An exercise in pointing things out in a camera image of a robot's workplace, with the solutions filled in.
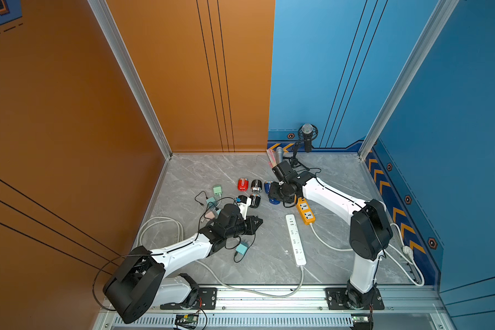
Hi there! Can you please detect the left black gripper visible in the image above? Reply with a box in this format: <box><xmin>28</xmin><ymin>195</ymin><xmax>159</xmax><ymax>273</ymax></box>
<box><xmin>223</xmin><ymin>216</ymin><xmax>263</xmax><ymax>241</ymax></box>

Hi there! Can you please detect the yellow power strip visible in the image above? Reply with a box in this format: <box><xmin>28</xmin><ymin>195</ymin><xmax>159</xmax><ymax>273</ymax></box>
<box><xmin>296</xmin><ymin>197</ymin><xmax>316</xmax><ymax>226</ymax></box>

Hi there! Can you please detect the red electric shaver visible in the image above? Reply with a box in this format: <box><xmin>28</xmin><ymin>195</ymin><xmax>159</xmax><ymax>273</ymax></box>
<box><xmin>237</xmin><ymin>178</ymin><xmax>250</xmax><ymax>192</ymax></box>

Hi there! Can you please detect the green USB charger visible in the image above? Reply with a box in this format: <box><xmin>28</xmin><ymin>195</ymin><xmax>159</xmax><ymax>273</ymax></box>
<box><xmin>213</xmin><ymin>185</ymin><xmax>223</xmax><ymax>196</ymax></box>

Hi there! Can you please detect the white power strip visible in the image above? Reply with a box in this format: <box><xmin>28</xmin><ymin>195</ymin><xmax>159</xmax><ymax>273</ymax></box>
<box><xmin>285</xmin><ymin>214</ymin><xmax>307</xmax><ymax>267</ymax></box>

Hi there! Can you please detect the teal USB charger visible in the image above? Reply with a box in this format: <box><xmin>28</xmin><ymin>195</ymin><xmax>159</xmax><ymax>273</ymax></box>
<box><xmin>206</xmin><ymin>197</ymin><xmax>217</xmax><ymax>208</ymax></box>

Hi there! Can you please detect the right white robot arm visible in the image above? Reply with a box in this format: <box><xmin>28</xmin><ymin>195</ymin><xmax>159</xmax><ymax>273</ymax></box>
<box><xmin>269</xmin><ymin>173</ymin><xmax>393</xmax><ymax>309</ymax></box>

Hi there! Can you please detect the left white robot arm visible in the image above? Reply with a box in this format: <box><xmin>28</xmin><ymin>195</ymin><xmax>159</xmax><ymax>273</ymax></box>
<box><xmin>103</xmin><ymin>214</ymin><xmax>263</xmax><ymax>324</ymax></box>

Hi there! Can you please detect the grey handheld microphone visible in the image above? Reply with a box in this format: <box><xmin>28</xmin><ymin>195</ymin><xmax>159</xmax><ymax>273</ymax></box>
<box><xmin>275</xmin><ymin>147</ymin><xmax>284</xmax><ymax>164</ymax></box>

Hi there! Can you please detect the black microphone on tripod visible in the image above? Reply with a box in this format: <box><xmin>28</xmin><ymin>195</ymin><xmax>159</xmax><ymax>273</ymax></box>
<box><xmin>290</xmin><ymin>123</ymin><xmax>318</xmax><ymax>168</ymax></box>

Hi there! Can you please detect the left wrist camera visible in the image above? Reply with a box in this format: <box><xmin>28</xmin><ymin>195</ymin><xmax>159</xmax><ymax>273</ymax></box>
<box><xmin>218</xmin><ymin>195</ymin><xmax>252</xmax><ymax>227</ymax></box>

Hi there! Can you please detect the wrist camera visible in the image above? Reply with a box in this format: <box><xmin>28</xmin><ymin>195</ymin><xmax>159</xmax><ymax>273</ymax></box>
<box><xmin>272</xmin><ymin>159</ymin><xmax>296</xmax><ymax>182</ymax></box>
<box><xmin>218</xmin><ymin>195</ymin><xmax>252</xmax><ymax>227</ymax></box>

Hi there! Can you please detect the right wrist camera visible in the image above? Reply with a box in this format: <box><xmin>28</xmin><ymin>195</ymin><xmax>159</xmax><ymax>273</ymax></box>
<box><xmin>272</xmin><ymin>159</ymin><xmax>296</xmax><ymax>182</ymax></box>

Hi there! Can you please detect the white cable of yellow strip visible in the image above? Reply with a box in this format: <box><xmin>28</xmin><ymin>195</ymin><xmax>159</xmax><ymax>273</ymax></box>
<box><xmin>309</xmin><ymin>222</ymin><xmax>426</xmax><ymax>287</ymax></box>

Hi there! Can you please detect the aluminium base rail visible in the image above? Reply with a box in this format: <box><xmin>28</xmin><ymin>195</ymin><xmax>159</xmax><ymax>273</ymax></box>
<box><xmin>91</xmin><ymin>284</ymin><xmax>397</xmax><ymax>330</ymax></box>

